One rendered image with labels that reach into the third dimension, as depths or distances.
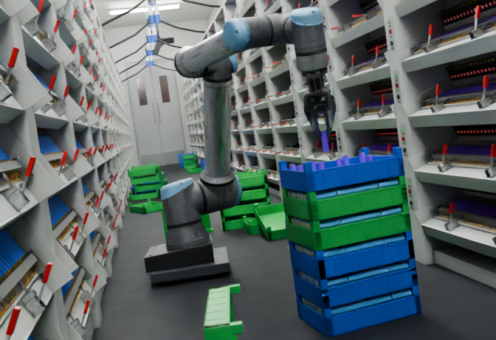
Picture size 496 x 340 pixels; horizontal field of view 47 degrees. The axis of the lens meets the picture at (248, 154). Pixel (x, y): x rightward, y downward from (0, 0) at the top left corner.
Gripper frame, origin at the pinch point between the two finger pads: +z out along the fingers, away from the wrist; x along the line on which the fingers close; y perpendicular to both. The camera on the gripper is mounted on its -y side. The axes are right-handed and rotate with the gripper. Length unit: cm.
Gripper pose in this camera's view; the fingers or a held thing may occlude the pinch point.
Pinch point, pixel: (323, 132)
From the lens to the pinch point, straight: 172.6
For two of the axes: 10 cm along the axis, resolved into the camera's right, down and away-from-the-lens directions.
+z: 1.8, 9.3, 3.1
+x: 9.7, -1.2, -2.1
